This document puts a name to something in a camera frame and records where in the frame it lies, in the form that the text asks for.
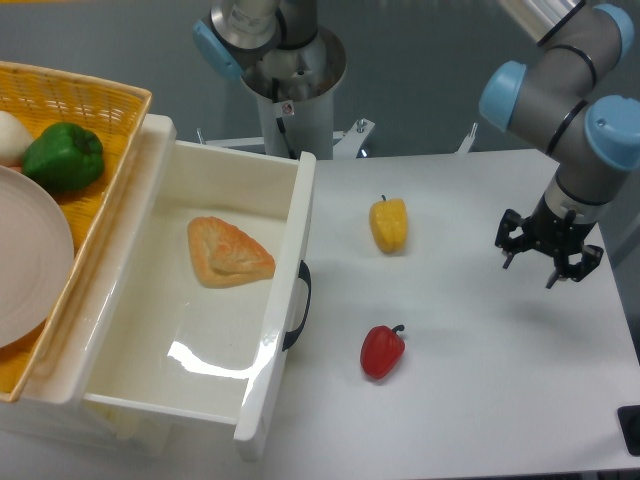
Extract yellow woven basket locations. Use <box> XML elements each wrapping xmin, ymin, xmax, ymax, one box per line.
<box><xmin>1</xmin><ymin>61</ymin><xmax>152</xmax><ymax>403</ymax></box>

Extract pink plate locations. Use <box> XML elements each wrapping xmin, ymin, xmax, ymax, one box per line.
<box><xmin>1</xmin><ymin>167</ymin><xmax>74</xmax><ymax>346</ymax></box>

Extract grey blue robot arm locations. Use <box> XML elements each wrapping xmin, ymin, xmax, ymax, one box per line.
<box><xmin>192</xmin><ymin>1</ymin><xmax>639</xmax><ymax>282</ymax></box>

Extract black drawer handle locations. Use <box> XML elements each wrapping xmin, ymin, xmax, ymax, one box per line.
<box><xmin>282</xmin><ymin>260</ymin><xmax>312</xmax><ymax>352</ymax></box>

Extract red bell pepper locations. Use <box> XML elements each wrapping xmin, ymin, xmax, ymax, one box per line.
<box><xmin>360</xmin><ymin>324</ymin><xmax>405</xmax><ymax>380</ymax></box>

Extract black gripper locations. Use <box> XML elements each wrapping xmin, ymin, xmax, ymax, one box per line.
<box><xmin>495</xmin><ymin>195</ymin><xmax>604</xmax><ymax>289</ymax></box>

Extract white top drawer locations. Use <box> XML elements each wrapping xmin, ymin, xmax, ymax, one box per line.
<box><xmin>81</xmin><ymin>139</ymin><xmax>317</xmax><ymax>442</ymax></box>

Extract green bell pepper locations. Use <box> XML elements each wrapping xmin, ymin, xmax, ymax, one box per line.
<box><xmin>22</xmin><ymin>122</ymin><xmax>105</xmax><ymax>193</ymax></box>

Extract yellow bell pepper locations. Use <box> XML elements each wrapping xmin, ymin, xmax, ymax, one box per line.
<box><xmin>369</xmin><ymin>195</ymin><xmax>408</xmax><ymax>254</ymax></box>

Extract white metal base frame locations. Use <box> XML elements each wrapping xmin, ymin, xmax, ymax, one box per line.
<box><xmin>196</xmin><ymin>118</ymin><xmax>478</xmax><ymax>160</ymax></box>

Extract black object at table edge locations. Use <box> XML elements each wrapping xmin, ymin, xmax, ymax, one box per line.
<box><xmin>617</xmin><ymin>405</ymin><xmax>640</xmax><ymax>457</ymax></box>

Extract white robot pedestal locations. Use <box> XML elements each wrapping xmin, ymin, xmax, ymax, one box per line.
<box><xmin>242</xmin><ymin>27</ymin><xmax>346</xmax><ymax>160</ymax></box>

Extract white onion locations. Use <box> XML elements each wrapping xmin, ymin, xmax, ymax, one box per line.
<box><xmin>0</xmin><ymin>111</ymin><xmax>34</xmax><ymax>167</ymax></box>

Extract triangular pastry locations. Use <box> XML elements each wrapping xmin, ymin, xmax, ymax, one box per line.
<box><xmin>187</xmin><ymin>217</ymin><xmax>276</xmax><ymax>289</ymax></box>

